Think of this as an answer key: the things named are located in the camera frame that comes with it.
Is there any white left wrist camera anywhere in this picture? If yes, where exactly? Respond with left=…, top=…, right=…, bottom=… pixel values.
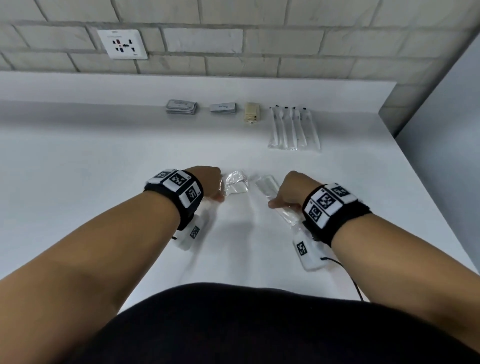
left=172, top=215, right=207, bottom=252

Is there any person's right forearm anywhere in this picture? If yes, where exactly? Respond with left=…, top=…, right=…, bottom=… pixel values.
left=331, top=213, right=480, bottom=353

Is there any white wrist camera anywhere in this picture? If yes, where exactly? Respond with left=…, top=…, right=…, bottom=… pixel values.
left=292, top=228, right=331, bottom=272
left=172, top=215, right=207, bottom=252

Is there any black wristband with markers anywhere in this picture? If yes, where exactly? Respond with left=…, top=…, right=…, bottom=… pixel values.
left=301, top=182, right=373, bottom=248
left=144, top=168, right=205, bottom=232

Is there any black right wristband with markers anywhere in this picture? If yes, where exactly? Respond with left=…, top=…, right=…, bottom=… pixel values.
left=301, top=182, right=373, bottom=248

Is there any person's right hand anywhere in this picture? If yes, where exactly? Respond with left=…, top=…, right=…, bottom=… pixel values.
left=268, top=170, right=325, bottom=211

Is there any clear plastic bag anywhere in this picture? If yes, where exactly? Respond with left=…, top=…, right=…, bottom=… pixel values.
left=299, top=107, right=322, bottom=152

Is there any person's left forearm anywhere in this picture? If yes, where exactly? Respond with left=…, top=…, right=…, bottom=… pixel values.
left=0, top=191, right=183, bottom=364

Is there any black right camera cable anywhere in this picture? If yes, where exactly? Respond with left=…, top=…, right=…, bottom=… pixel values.
left=320, top=256, right=365, bottom=302

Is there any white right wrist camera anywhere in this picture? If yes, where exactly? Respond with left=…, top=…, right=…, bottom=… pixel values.
left=292, top=228, right=331, bottom=272

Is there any white wall socket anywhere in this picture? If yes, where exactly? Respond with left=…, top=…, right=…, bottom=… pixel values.
left=96, top=29, right=149, bottom=61

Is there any person's left hand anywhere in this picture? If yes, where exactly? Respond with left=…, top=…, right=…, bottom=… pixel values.
left=185, top=165, right=226, bottom=204

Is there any black left wristband with markers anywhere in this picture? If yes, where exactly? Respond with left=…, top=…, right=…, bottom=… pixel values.
left=144, top=168, right=205, bottom=232

